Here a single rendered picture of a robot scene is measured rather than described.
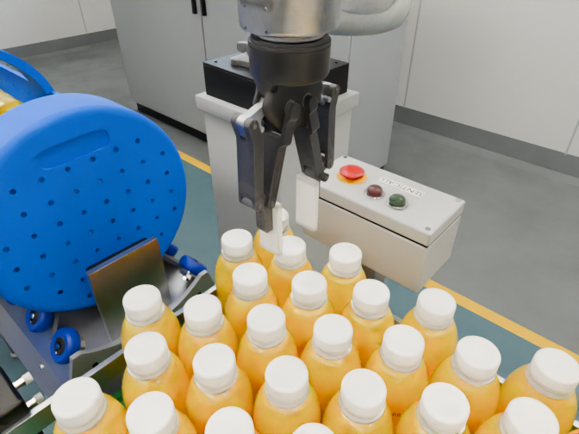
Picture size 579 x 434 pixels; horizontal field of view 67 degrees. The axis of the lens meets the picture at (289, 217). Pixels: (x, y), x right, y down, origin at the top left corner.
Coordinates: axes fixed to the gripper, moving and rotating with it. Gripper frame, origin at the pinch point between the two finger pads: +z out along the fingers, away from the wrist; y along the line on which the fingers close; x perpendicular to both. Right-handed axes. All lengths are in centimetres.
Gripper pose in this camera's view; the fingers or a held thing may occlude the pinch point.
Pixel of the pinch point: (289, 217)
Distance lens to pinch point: 51.1
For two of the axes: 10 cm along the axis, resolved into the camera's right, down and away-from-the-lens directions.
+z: 0.0, 8.2, 5.8
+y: -6.7, 4.3, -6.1
